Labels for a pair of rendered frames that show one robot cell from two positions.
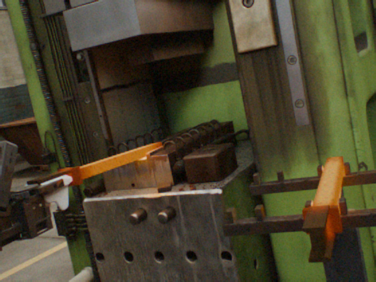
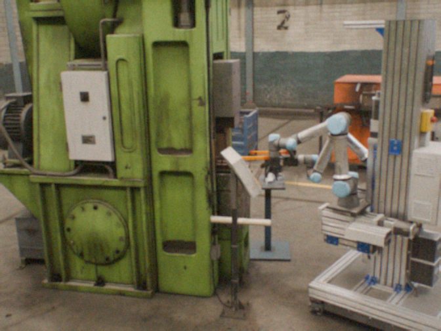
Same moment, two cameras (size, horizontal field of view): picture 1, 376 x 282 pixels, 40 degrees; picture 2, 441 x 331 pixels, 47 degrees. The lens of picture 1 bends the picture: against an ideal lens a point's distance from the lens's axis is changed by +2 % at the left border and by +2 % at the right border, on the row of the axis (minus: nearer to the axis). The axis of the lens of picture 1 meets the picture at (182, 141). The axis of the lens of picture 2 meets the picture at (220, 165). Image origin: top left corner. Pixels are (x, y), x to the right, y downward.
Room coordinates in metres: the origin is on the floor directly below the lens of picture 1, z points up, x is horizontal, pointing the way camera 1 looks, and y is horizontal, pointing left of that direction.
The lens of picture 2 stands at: (2.40, 3.82, 2.01)
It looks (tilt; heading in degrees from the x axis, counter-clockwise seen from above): 15 degrees down; 254
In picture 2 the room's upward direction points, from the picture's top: 1 degrees counter-clockwise
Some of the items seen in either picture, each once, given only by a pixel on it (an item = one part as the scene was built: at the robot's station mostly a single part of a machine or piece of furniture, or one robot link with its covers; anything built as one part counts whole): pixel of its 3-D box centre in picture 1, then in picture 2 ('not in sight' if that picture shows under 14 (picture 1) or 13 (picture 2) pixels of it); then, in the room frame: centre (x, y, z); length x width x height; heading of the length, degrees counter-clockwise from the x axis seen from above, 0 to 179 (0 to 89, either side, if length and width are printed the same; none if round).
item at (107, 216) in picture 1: (212, 239); (213, 193); (1.37, -0.03, 0.69); 0.56 x 0.38 x 0.45; 151
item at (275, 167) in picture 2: not in sight; (274, 165); (1.10, 0.64, 1.07); 0.09 x 0.08 x 0.12; 125
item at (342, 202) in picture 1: (330, 186); not in sight; (0.81, -0.22, 0.94); 0.23 x 0.06 x 0.02; 159
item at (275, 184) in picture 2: not in sight; (268, 182); (0.81, -0.22, 0.67); 0.40 x 0.30 x 0.02; 69
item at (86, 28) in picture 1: (147, 21); (210, 119); (1.39, 0.03, 1.32); 0.42 x 0.20 x 0.10; 151
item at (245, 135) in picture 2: not in sight; (217, 132); (0.21, -3.97, 0.36); 1.20 x 0.80 x 0.72; 146
